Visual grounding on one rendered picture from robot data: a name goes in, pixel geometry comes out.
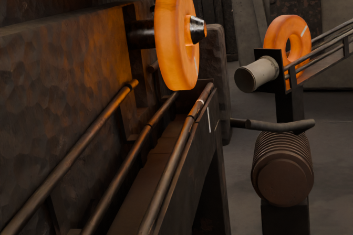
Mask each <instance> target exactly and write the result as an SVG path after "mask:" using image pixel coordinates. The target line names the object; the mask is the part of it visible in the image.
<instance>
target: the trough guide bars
mask: <svg viewBox="0 0 353 235"><path fill-rule="evenodd" d="M352 23H353V19H351V20H349V21H347V22H345V23H343V24H341V25H339V26H337V27H335V28H333V29H331V30H329V31H327V32H325V33H323V34H321V35H319V36H317V37H315V38H313V39H312V44H314V43H316V42H318V44H316V45H315V46H313V47H312V49H311V52H309V53H308V54H306V55H304V56H302V57H300V58H298V59H296V60H295V61H293V62H291V63H289V64H287V65H285V66H284V72H285V71H287V70H288V73H287V74H285V80H287V79H289V85H290V88H291V89H292V91H294V90H295V89H297V79H296V74H298V73H299V72H301V71H303V70H304V69H306V68H308V67H310V66H311V65H313V64H315V63H317V62H318V61H320V60H322V59H324V58H326V57H327V56H329V55H331V54H333V53H334V52H336V51H337V50H339V49H341V48H343V54H344V56H345V59H347V58H348V57H350V55H349V44H350V43H352V42H353V37H351V38H349V39H348V37H349V36H351V35H352V34H353V25H352V26H351V27H349V28H347V29H345V30H343V31H341V32H339V33H337V34H335V35H333V36H332V37H330V38H328V39H326V40H324V38H325V37H327V36H329V35H331V34H333V33H335V32H337V31H338V30H340V29H342V28H344V27H346V26H348V25H350V24H352ZM340 41H342V43H341V44H339V45H337V46H336V47H334V48H332V49H330V50H328V51H326V52H325V49H327V48H329V47H331V46H332V45H334V44H336V43H338V42H340ZM318 53H319V56H318V57H316V58H314V59H312V60H310V61H309V62H307V63H305V64H303V65H301V66H300V67H298V68H295V66H296V65H298V64H300V63H302V62H303V61H305V60H307V59H309V58H311V57H312V56H314V55H316V54H318ZM289 54H290V51H288V52H286V56H287V57H288V56H289Z"/></svg>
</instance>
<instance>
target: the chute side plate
mask: <svg viewBox="0 0 353 235"><path fill-rule="evenodd" d="M207 107H208V109H209V118H208V112H207ZM209 119H210V128H209ZM218 120H220V110H219V100H218V93H217V88H214V89H213V91H212V93H211V94H210V96H209V98H208V100H207V102H206V104H205V105H204V107H203V109H202V111H201V113H200V115H199V117H198V118H197V120H196V122H195V124H194V126H193V130H192V133H191V135H190V137H189V139H188V142H187V144H186V147H185V150H184V152H183V155H182V157H181V160H180V163H179V165H178V168H177V170H176V173H175V176H174V179H173V181H172V184H171V186H170V189H169V192H168V194H167V197H166V199H165V202H164V204H163V207H162V210H161V212H160V215H159V217H158V221H157V223H156V227H155V229H154V232H153V235H190V233H191V229H192V226H193V221H194V218H195V214H196V210H197V207H198V204H199V200H200V196H201V192H202V188H203V185H204V181H205V177H206V174H207V171H208V169H209V166H210V163H211V160H212V158H213V155H214V152H215V149H216V142H215V132H214V130H215V128H216V125H217V123H218ZM220 124H221V121H220ZM210 129H211V132H210Z"/></svg>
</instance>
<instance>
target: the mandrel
mask: <svg viewBox="0 0 353 235"><path fill-rule="evenodd" d="M124 27H125V31H126V39H127V46H128V51H129V50H141V49H153V48H156V47H155V36H154V19H144V20H134V21H128V22H124ZM206 34H207V30H206V22H205V21H204V20H202V19H200V18H198V17H196V16H193V15H186V16H185V20H184V37H185V45H186V46H190V45H196V44H197V43H198V42H200V41H201V40H203V39H204V38H205V37H206Z"/></svg>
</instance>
